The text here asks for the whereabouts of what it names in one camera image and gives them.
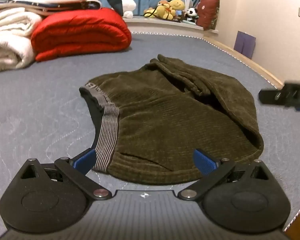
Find striped folded cloth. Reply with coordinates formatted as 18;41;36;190
0;0;102;13

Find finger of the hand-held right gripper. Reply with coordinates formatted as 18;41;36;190
258;81;300;112

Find purple rolled mat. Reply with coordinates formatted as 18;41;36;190
234;31;256;60

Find white window sill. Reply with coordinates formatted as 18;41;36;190
124;15;219;37

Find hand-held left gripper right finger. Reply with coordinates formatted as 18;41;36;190
177;149;270;202

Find wooden bed frame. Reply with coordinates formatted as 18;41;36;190
203;36;284;89

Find white plush toy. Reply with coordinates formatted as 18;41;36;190
121;0;137;19

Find yellow bear plush toy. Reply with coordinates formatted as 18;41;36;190
143;0;186;20

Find panda plush toy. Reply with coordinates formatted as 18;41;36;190
185;7;199;23

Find olive green corduroy pants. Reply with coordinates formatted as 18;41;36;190
79;54;264;186

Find red folded quilt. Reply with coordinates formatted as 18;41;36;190
31;7;132;62

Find dark red cushion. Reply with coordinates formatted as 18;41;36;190
195;0;220;31

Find cream folded blanket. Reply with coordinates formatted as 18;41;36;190
0;7;43;75

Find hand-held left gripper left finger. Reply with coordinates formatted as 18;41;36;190
19;148;113;201

